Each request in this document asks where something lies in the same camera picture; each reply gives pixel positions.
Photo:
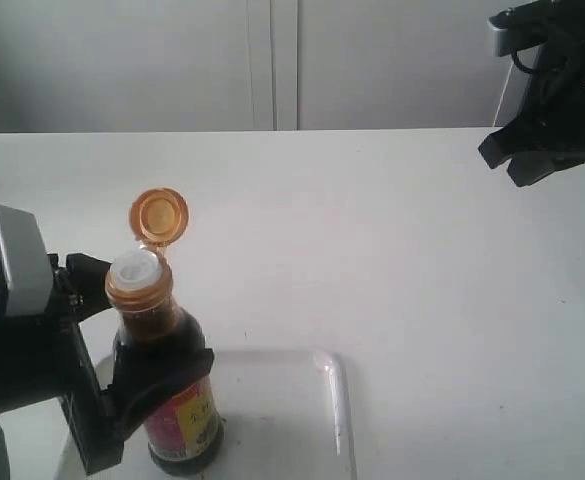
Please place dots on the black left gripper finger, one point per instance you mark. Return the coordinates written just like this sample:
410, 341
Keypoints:
143, 383
87, 277

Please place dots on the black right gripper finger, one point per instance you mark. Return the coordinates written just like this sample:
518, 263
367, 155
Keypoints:
517, 141
537, 167

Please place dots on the white plastic tray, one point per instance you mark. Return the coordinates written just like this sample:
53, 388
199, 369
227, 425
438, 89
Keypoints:
285, 414

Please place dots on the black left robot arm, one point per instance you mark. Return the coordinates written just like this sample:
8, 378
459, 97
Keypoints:
44, 356

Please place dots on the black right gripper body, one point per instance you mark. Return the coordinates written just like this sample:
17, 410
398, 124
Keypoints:
566, 126

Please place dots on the dark soy sauce bottle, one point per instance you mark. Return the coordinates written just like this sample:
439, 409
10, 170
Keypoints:
185, 434

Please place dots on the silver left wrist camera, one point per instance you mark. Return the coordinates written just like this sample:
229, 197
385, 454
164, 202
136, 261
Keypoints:
26, 278

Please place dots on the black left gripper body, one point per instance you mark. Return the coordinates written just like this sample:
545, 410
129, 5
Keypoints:
43, 357

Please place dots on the dark vertical post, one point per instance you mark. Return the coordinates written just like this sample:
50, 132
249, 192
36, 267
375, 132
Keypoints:
541, 71

